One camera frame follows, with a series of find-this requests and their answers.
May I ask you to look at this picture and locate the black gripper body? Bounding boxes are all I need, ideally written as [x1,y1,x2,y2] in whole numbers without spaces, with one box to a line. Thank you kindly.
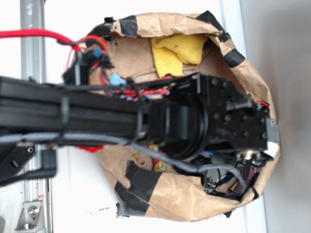
[170,73,279,160]

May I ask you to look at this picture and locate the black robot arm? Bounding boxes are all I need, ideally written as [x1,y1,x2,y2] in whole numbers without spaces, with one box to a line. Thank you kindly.
[0,73,279,161]

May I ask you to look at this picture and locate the yellow microfiber cloth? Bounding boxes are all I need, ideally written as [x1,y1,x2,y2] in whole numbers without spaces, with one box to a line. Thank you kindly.
[151,34,208,78]

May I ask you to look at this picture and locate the light blue sponge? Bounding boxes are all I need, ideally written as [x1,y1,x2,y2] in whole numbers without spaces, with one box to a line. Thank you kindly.
[110,72,127,85]

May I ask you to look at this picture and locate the brown paper bag bin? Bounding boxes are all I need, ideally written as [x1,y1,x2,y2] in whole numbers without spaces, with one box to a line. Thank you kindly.
[92,11,277,222]

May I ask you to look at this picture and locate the multicolour braided rope toy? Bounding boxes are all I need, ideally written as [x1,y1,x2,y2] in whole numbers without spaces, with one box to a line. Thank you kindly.
[130,144,167,172]

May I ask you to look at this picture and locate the grey braided cable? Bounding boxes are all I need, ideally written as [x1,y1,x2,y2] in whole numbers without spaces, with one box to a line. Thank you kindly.
[0,133,247,195]

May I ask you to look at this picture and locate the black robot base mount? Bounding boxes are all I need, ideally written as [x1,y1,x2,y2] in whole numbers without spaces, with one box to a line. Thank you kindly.
[0,144,35,186]

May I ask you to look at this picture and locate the aluminium extrusion rail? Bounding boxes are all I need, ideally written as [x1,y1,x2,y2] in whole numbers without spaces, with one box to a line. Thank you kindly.
[20,0,53,233]

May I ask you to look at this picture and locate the metal corner bracket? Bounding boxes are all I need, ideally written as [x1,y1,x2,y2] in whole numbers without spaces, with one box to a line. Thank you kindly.
[14,201,46,233]

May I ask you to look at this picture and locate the red braided cable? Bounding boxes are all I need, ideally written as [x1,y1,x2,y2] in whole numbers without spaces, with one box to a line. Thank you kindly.
[0,29,109,71]

